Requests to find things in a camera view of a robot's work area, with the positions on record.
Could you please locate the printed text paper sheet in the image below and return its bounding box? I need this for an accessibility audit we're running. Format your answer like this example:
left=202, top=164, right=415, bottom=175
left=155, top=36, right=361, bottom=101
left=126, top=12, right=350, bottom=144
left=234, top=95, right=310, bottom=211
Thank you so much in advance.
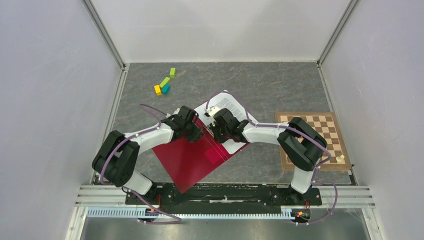
left=194, top=92, right=248, bottom=159

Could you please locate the red clip file folder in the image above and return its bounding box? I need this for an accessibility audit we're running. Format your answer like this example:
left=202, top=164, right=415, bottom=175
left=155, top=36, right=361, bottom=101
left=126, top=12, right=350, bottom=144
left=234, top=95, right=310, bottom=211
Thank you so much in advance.
left=152, top=119, right=247, bottom=194

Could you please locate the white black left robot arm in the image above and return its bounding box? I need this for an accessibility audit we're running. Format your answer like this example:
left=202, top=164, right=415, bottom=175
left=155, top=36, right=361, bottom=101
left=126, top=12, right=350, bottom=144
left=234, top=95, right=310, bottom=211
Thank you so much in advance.
left=91, top=105, right=203, bottom=204

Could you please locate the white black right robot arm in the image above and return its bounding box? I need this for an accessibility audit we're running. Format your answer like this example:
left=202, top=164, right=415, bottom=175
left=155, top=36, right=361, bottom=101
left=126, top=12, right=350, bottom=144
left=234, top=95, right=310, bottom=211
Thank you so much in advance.
left=204, top=106, right=330, bottom=204

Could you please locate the teal block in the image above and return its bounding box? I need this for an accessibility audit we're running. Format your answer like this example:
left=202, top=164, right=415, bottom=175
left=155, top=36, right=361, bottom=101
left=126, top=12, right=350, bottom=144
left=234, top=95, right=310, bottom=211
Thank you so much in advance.
left=161, top=84, right=171, bottom=95

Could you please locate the orange yellow block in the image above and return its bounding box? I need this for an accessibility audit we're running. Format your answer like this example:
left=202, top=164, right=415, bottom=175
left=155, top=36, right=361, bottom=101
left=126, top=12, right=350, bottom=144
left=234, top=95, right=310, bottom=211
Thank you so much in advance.
left=154, top=85, right=162, bottom=96

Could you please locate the light green block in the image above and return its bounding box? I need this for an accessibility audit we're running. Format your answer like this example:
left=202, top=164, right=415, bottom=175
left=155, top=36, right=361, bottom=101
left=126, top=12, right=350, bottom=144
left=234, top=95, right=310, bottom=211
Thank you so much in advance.
left=169, top=67, right=176, bottom=78

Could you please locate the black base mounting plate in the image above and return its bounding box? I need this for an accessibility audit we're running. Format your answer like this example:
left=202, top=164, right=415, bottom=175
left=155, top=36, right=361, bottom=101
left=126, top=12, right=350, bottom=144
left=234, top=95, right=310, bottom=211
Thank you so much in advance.
left=142, top=182, right=323, bottom=208

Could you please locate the wooden chessboard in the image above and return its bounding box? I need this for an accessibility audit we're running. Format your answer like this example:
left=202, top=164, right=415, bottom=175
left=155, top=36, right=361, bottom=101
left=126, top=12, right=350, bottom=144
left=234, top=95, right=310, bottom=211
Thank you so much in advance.
left=275, top=111, right=351, bottom=171

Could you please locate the cream chess pawn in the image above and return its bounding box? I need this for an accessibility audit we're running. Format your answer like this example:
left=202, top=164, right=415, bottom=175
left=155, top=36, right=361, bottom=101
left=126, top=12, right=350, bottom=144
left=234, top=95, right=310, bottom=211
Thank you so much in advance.
left=335, top=155, right=345, bottom=163

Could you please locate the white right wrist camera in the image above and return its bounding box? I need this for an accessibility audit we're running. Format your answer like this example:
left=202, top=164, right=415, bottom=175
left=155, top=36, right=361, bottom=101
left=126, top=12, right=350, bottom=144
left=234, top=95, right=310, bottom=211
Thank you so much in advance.
left=204, top=106, right=221, bottom=118

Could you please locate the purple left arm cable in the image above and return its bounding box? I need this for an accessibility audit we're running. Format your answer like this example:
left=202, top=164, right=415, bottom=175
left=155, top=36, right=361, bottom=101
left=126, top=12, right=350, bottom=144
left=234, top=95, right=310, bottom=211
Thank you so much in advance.
left=99, top=103, right=183, bottom=225

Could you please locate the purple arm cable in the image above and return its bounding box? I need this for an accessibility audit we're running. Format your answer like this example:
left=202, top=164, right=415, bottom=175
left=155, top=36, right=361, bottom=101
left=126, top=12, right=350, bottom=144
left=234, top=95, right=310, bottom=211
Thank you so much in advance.
left=99, top=103, right=183, bottom=225
left=205, top=91, right=339, bottom=226

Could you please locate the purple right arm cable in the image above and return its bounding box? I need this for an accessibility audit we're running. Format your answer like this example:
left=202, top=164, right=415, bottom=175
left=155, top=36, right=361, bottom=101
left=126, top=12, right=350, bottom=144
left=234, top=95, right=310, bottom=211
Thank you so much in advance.
left=205, top=91, right=339, bottom=226

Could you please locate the aluminium frame rail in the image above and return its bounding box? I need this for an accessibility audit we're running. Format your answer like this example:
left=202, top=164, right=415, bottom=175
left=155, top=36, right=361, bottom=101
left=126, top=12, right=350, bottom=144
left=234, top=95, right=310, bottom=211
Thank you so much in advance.
left=75, top=183, right=375, bottom=220

